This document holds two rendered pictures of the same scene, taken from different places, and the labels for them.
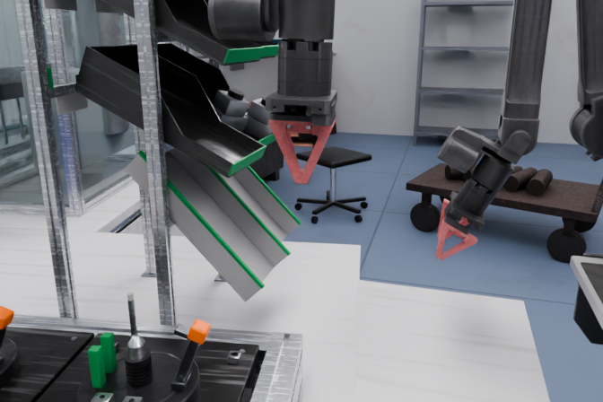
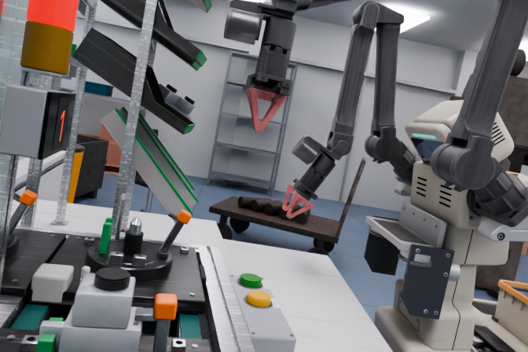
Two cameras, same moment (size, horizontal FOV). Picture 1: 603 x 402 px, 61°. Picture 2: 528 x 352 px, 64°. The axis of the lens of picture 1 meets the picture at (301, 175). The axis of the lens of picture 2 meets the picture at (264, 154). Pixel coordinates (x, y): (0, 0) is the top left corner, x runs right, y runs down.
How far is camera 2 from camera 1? 35 cm
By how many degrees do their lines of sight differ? 24
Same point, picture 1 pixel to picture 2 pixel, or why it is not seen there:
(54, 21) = not seen: outside the picture
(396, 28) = (203, 94)
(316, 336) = not seen: hidden behind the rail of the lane
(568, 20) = (319, 111)
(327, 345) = not seen: hidden behind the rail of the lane
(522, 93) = (346, 119)
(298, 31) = (278, 41)
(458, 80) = (243, 141)
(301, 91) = (274, 74)
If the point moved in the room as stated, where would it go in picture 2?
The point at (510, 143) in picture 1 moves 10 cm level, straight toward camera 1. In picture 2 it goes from (337, 147) to (342, 149)
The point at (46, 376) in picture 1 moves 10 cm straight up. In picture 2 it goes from (46, 251) to (55, 193)
